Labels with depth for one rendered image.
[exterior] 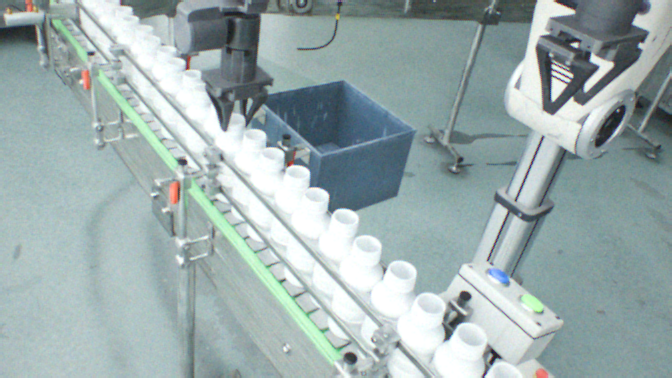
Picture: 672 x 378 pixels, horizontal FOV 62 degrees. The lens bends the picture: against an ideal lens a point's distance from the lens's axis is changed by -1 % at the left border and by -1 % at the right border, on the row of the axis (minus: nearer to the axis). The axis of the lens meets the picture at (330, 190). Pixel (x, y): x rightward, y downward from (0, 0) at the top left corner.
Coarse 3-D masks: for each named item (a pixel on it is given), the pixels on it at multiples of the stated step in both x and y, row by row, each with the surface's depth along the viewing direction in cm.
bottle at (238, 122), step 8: (232, 120) 98; (240, 120) 97; (232, 128) 95; (240, 128) 96; (224, 136) 96; (232, 136) 96; (240, 136) 96; (224, 144) 96; (232, 144) 96; (240, 144) 97; (224, 152) 97; (232, 152) 96; (232, 160) 97; (224, 168) 99; (224, 176) 100; (232, 176) 100; (224, 184) 101; (232, 184) 101; (224, 200) 103
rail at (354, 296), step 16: (96, 48) 138; (128, 80) 126; (192, 128) 103; (208, 144) 99; (192, 160) 107; (224, 160) 96; (240, 176) 92; (224, 192) 99; (256, 192) 89; (240, 208) 96; (272, 208) 86; (288, 224) 84; (304, 240) 81; (320, 256) 79; (336, 272) 77; (384, 272) 80; (320, 304) 82; (336, 320) 80; (352, 336) 78
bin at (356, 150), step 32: (288, 96) 156; (320, 96) 164; (352, 96) 165; (256, 128) 152; (288, 128) 139; (320, 128) 171; (352, 128) 169; (384, 128) 157; (320, 160) 132; (352, 160) 139; (384, 160) 147; (352, 192) 147; (384, 192) 156
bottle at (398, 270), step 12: (396, 264) 73; (408, 264) 73; (384, 276) 73; (396, 276) 75; (408, 276) 74; (384, 288) 73; (396, 288) 71; (408, 288) 72; (372, 300) 74; (384, 300) 73; (396, 300) 72; (408, 300) 73; (384, 312) 73; (396, 312) 72; (372, 324) 75; (396, 324) 73; (360, 336) 79; (372, 348) 77
